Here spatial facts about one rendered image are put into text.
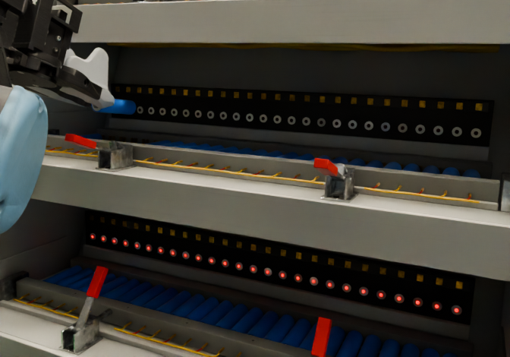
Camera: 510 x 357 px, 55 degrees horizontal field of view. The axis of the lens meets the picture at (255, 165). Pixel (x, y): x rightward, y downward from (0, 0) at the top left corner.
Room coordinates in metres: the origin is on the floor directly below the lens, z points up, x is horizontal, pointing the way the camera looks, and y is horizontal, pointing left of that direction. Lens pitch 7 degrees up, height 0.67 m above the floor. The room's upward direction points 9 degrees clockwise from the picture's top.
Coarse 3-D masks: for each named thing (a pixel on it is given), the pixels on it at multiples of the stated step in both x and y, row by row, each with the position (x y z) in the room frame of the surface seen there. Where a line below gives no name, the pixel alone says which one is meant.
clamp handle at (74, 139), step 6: (66, 138) 0.50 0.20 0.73; (72, 138) 0.50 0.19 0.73; (78, 138) 0.51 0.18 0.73; (84, 138) 0.51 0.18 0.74; (78, 144) 0.52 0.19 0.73; (84, 144) 0.52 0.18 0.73; (90, 144) 0.52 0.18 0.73; (96, 144) 0.53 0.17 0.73; (114, 144) 0.56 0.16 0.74; (102, 150) 0.55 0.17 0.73; (108, 150) 0.55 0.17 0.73
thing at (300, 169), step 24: (48, 144) 0.65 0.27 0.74; (72, 144) 0.63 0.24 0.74; (144, 144) 0.60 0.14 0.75; (192, 168) 0.55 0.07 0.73; (216, 168) 0.55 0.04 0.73; (240, 168) 0.54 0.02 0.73; (264, 168) 0.53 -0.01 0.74; (288, 168) 0.52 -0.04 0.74; (312, 168) 0.50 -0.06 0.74; (360, 168) 0.49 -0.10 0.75; (384, 192) 0.46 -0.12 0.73; (408, 192) 0.45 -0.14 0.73; (432, 192) 0.46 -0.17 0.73; (456, 192) 0.45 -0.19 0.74; (480, 192) 0.44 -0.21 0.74
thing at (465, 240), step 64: (64, 128) 0.73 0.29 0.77; (128, 128) 0.76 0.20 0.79; (192, 128) 0.71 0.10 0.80; (64, 192) 0.58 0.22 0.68; (128, 192) 0.54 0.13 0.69; (192, 192) 0.51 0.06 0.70; (256, 192) 0.48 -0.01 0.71; (320, 192) 0.49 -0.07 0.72; (384, 256) 0.44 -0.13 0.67; (448, 256) 0.42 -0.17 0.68
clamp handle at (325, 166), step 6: (318, 162) 0.40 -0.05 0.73; (324, 162) 0.40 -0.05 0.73; (330, 162) 0.40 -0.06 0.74; (318, 168) 0.40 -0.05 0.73; (324, 168) 0.39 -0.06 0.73; (330, 168) 0.40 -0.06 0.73; (336, 168) 0.42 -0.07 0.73; (342, 168) 0.45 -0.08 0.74; (324, 174) 0.42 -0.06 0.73; (330, 174) 0.42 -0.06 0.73; (336, 174) 0.42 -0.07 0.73; (342, 174) 0.46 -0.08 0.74; (336, 180) 0.46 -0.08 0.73; (342, 180) 0.45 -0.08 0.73
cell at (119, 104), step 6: (120, 102) 0.60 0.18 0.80; (126, 102) 0.61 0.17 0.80; (132, 102) 0.62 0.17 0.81; (96, 108) 0.57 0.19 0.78; (108, 108) 0.58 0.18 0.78; (114, 108) 0.59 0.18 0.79; (120, 108) 0.60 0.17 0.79; (126, 108) 0.61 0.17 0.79; (132, 108) 0.62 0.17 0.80; (126, 114) 0.62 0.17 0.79
